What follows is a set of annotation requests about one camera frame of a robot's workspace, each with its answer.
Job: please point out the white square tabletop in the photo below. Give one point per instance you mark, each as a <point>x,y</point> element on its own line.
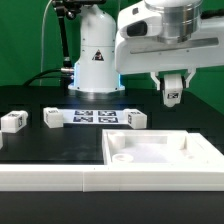
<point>141,147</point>

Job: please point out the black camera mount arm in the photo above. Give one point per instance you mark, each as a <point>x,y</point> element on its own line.
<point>65,9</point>

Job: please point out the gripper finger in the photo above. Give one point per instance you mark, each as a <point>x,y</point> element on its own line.
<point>188,77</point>
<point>155,78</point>

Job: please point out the fiducial marker sheet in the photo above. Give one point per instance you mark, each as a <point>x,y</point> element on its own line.
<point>77,116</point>

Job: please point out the white U-shaped fence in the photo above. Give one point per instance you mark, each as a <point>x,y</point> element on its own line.
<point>105,177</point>

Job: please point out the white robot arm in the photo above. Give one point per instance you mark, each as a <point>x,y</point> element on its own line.
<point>168,39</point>

